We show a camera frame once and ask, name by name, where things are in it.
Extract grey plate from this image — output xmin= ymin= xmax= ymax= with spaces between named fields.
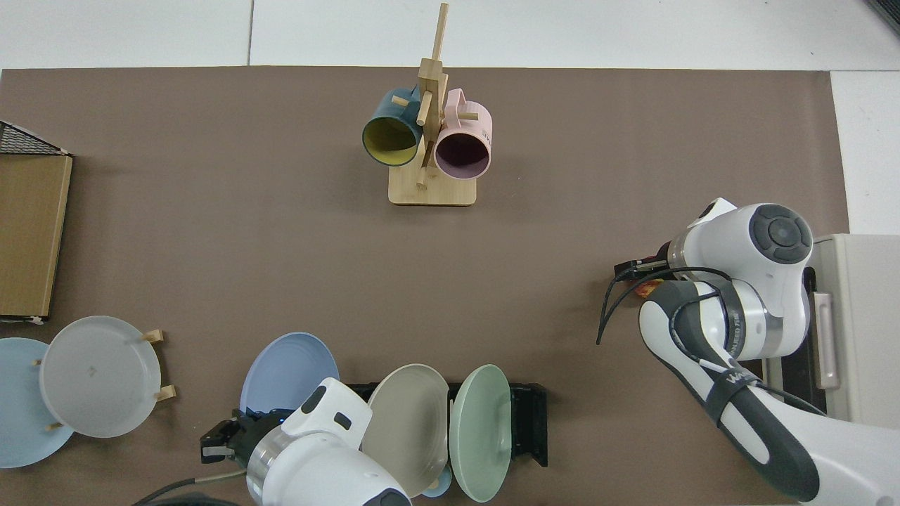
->
xmin=40 ymin=316 xmax=162 ymax=439

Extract beige plate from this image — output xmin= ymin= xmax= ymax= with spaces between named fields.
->
xmin=361 ymin=363 xmax=451 ymax=498

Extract wire basket with wooden floor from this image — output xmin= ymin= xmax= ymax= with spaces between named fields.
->
xmin=0 ymin=119 xmax=74 ymax=325

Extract light blue plate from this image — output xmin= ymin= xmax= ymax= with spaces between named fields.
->
xmin=0 ymin=337 xmax=75 ymax=469

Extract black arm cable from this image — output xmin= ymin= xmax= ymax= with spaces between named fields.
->
xmin=596 ymin=266 xmax=733 ymax=346
xmin=134 ymin=469 xmax=249 ymax=506

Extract dark blue mug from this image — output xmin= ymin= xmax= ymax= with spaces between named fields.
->
xmin=362 ymin=86 xmax=423 ymax=168

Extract pale toaster oven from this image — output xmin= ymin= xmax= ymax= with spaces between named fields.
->
xmin=765 ymin=234 xmax=900 ymax=430

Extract black dish rack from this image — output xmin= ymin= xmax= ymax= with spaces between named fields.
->
xmin=345 ymin=382 xmax=548 ymax=468

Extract small light blue round thing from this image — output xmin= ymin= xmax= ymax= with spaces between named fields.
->
xmin=422 ymin=464 xmax=454 ymax=499

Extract dark grey flat object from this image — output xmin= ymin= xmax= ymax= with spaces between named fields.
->
xmin=866 ymin=0 xmax=900 ymax=38

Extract periwinkle blue plate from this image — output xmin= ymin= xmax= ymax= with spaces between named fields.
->
xmin=239 ymin=332 xmax=341 ymax=422

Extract wooden cup stand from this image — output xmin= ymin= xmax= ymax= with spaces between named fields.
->
xmin=388 ymin=3 xmax=477 ymax=207

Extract pink mug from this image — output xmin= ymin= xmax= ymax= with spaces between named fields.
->
xmin=433 ymin=89 xmax=493 ymax=179

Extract brown table cloth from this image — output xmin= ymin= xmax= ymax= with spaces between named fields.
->
xmin=0 ymin=67 xmax=852 ymax=506

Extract wooden plate rack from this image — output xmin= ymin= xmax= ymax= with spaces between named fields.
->
xmin=32 ymin=329 xmax=177 ymax=432

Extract pale green plate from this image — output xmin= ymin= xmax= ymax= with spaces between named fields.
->
xmin=449 ymin=364 xmax=513 ymax=503

